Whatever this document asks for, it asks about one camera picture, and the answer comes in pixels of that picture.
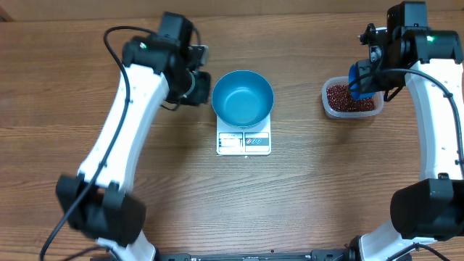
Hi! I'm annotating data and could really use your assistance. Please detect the blue plastic scoop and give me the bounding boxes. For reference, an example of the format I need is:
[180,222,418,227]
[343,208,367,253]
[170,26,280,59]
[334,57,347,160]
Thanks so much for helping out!
[348,63,375,102]

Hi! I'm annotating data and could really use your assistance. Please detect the blue bowl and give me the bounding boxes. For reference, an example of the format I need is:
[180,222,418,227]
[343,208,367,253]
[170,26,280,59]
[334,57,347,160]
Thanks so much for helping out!
[212,70,275,128]

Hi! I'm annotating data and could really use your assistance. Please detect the red beans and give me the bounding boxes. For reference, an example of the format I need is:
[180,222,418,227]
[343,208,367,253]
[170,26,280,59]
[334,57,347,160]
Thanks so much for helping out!
[326,85,376,112]

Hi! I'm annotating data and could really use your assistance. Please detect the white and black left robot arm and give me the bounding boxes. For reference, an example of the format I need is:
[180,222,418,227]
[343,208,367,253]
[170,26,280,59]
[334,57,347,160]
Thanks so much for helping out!
[56,12,211,260]

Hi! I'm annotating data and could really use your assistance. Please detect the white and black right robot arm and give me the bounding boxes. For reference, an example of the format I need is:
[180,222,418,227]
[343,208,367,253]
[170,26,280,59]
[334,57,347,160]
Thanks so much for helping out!
[348,1,463,260]

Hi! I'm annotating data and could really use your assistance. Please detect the white digital kitchen scale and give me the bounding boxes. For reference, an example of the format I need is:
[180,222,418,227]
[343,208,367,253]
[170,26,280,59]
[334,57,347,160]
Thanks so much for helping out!
[216,115,272,157]

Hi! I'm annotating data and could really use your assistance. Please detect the clear plastic container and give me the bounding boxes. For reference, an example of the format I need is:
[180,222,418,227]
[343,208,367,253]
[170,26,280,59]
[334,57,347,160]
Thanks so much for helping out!
[321,76,384,120]

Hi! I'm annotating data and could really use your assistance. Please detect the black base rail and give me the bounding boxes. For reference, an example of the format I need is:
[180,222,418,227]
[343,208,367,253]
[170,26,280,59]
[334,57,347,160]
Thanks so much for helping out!
[154,249,357,261]

